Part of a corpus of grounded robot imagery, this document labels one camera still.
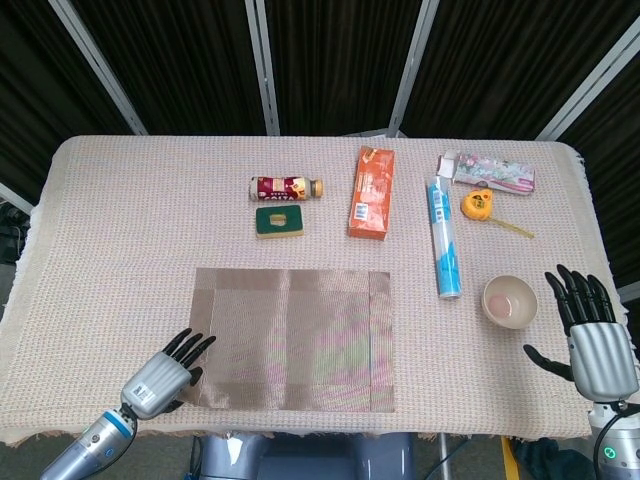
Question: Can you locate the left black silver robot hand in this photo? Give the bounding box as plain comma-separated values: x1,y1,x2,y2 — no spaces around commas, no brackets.
119,327,217,421

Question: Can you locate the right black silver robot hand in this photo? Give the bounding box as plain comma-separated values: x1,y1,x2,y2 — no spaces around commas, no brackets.
523,264,640,404

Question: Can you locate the beige bowl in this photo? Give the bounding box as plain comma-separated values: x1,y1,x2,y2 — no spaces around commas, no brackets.
481,274,539,331

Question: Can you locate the brown woven placemat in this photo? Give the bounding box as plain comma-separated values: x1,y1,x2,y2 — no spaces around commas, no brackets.
187,267,397,414

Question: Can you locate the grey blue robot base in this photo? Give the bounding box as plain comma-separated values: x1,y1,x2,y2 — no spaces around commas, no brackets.
192,432,416,480

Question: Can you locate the dark teal bag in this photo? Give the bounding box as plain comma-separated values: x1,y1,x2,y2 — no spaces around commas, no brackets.
517,437,594,480

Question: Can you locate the yellow strip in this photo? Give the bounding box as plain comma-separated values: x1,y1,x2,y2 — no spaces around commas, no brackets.
501,437,521,480

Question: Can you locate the beige woven tablecloth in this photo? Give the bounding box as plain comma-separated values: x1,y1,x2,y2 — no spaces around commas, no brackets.
0,133,629,448

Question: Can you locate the dark pleated partition panel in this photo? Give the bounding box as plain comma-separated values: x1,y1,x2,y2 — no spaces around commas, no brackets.
399,0,640,141
554,49,640,289
69,0,266,136
264,0,421,136
0,0,136,201

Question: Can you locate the green yellow sponge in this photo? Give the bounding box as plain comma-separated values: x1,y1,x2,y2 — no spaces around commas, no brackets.
254,203,306,240

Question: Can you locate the yellow tape measure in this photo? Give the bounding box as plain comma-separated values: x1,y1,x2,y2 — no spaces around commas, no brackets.
459,187,535,240

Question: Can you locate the blue white cling film roll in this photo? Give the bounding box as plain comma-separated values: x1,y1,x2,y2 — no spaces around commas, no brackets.
424,174,464,301

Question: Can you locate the black equipment stand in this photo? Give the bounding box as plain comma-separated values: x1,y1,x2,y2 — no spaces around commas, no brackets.
0,199,29,266

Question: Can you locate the floral print box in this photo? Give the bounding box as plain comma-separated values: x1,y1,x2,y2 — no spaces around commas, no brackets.
437,149,537,194

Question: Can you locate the red Costa coffee bottle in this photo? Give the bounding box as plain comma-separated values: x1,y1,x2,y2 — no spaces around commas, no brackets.
248,175,325,203

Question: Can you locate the orange carton box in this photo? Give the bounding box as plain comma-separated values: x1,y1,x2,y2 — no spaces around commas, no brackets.
346,145,397,243

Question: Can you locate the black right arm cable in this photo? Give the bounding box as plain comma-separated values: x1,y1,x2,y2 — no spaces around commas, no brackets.
592,399,636,480

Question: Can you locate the thin blue cable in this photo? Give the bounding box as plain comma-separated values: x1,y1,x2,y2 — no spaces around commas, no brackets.
424,434,476,480

